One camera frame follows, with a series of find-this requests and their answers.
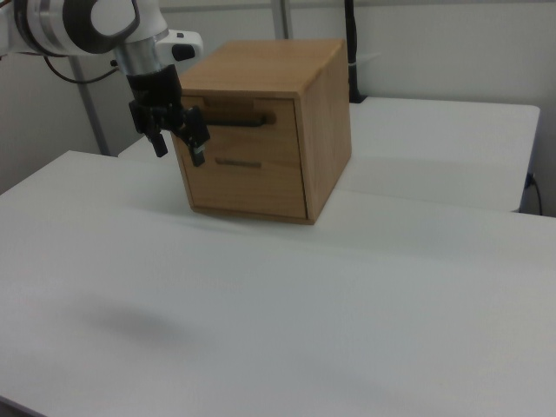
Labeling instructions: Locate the wooden drawer with slim handle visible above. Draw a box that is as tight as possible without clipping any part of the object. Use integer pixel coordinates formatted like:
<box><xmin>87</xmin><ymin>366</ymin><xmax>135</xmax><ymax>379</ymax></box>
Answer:
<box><xmin>183</xmin><ymin>150</ymin><xmax>308</xmax><ymax>218</ymax></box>

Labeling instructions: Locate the black cable at table edge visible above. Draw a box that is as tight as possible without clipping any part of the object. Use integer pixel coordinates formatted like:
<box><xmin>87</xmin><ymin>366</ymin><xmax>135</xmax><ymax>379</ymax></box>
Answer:
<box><xmin>526</xmin><ymin>172</ymin><xmax>544</xmax><ymax>215</ymax></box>

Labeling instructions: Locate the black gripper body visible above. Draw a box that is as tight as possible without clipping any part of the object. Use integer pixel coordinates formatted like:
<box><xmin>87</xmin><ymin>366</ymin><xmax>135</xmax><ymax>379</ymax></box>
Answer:
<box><xmin>125</xmin><ymin>63</ymin><xmax>202</xmax><ymax>136</ymax></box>

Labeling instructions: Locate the wooden drawer cabinet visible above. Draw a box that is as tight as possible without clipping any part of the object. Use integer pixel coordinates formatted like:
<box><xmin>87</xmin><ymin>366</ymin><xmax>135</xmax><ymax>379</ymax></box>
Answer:
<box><xmin>176</xmin><ymin>37</ymin><xmax>353</xmax><ymax>226</ymax></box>

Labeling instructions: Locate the black camera stand pole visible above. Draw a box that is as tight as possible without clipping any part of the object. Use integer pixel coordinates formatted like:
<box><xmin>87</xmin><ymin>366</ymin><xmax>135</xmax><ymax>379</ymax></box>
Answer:
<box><xmin>343</xmin><ymin>0</ymin><xmax>367</xmax><ymax>104</ymax></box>

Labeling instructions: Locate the grey metal frame post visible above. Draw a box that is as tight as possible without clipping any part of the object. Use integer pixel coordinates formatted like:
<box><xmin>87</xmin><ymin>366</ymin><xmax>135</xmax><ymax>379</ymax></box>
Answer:
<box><xmin>270</xmin><ymin>0</ymin><xmax>291</xmax><ymax>41</ymax></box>
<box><xmin>64</xmin><ymin>55</ymin><xmax>110</xmax><ymax>156</ymax></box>

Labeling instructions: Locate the black cable behind arm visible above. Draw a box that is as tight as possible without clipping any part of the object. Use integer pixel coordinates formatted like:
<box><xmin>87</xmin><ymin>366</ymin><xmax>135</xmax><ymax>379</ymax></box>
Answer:
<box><xmin>43</xmin><ymin>56</ymin><xmax>119</xmax><ymax>84</ymax></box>

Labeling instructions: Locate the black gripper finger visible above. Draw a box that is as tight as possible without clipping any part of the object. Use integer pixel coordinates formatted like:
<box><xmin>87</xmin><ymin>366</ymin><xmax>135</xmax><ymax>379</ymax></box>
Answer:
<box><xmin>149</xmin><ymin>129</ymin><xmax>169</xmax><ymax>159</ymax></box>
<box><xmin>180</xmin><ymin>108</ymin><xmax>212</xmax><ymax>168</ymax></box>

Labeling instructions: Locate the wooden drawer with black handle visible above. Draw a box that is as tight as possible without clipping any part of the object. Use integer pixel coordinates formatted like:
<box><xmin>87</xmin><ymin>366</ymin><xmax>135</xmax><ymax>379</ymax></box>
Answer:
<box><xmin>181</xmin><ymin>96</ymin><xmax>302</xmax><ymax>168</ymax></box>

